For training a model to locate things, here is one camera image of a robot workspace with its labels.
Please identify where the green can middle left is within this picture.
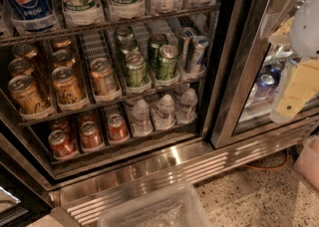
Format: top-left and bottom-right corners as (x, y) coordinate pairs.
(120, 38), (140, 59)

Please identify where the blue pepsi can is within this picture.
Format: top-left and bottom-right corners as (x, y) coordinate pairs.
(255, 74), (275, 100)
(268, 63), (283, 81)

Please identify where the slim silver blue can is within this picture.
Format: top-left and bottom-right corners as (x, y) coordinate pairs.
(178, 27), (196, 67)
(185, 35), (209, 74)

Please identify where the green can front left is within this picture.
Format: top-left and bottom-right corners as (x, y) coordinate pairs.
(126, 51), (147, 88)

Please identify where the water bottle middle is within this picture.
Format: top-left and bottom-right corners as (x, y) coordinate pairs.
(152, 95), (175, 130)

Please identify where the gold can middle left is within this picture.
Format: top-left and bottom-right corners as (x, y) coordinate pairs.
(8, 57), (34, 77)

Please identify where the gold can front left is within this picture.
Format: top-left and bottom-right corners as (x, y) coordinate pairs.
(8, 75), (51, 114)

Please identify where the slim silver blue can back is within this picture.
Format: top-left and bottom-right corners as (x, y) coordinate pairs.
(178, 27), (196, 67)

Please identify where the blue pepsi can back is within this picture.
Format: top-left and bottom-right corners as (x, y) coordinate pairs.
(268, 63), (283, 81)

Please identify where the gold can column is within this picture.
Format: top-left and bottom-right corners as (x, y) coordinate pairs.
(51, 67), (83, 105)
(52, 49), (76, 68)
(90, 58), (118, 96)
(50, 37), (72, 51)

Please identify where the blue pepsi can left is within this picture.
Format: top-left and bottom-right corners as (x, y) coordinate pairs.
(255, 74), (275, 100)

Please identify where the water bottle right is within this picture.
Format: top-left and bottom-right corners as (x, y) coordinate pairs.
(175, 89), (197, 124)

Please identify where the gold can back left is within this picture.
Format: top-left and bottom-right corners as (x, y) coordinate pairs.
(12, 43), (39, 59)

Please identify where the glass fridge door right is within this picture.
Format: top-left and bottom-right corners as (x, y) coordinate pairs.
(209, 0), (318, 148)

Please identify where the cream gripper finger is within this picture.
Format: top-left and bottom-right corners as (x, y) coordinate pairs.
(268, 17), (294, 45)

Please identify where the water bottle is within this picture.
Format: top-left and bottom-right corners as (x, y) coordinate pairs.
(152, 95), (175, 130)
(175, 89), (197, 124)
(132, 100), (153, 136)

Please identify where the gold can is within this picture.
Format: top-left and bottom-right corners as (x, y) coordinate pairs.
(8, 57), (34, 77)
(8, 75), (51, 114)
(12, 43), (39, 59)

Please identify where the green can back right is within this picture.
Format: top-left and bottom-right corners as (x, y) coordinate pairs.
(148, 33), (168, 70)

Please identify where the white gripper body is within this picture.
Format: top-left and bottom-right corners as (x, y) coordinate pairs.
(270, 58), (319, 123)

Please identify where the clear plastic bin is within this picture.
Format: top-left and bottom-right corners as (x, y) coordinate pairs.
(98, 181), (212, 227)

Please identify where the green can back left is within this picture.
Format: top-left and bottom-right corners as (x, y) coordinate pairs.
(114, 26), (134, 43)

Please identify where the water bottle left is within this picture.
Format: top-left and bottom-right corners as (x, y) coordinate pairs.
(132, 100), (153, 136)

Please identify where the pink plastic container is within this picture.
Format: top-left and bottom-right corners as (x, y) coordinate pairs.
(294, 135), (319, 190)

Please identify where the red coke can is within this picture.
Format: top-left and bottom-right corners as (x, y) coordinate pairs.
(80, 121), (102, 149)
(107, 114), (128, 142)
(48, 129), (76, 157)
(49, 117), (71, 133)
(77, 110), (98, 124)

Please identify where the orange cable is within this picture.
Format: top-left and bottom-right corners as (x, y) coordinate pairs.
(242, 148), (289, 172)

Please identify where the slim silver blue can front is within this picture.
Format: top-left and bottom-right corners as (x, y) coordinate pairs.
(185, 35), (209, 74)

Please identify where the green can front right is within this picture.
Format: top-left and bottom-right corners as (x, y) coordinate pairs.
(156, 45), (178, 81)

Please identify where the green can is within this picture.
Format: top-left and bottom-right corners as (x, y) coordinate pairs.
(126, 51), (147, 88)
(114, 26), (134, 43)
(120, 38), (140, 59)
(148, 33), (168, 70)
(156, 45), (178, 81)

